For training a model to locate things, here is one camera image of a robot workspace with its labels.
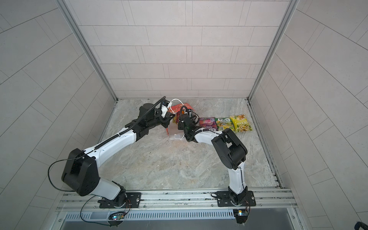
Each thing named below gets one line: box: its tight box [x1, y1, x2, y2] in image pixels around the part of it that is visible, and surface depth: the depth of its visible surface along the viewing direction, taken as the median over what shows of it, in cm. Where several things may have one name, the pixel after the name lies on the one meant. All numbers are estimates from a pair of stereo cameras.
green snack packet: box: [214, 117, 235, 133], surface depth 100 cm
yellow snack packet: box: [230, 114, 253, 133], surface depth 99 cm
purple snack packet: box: [198, 116, 219, 131], surface depth 101 cm
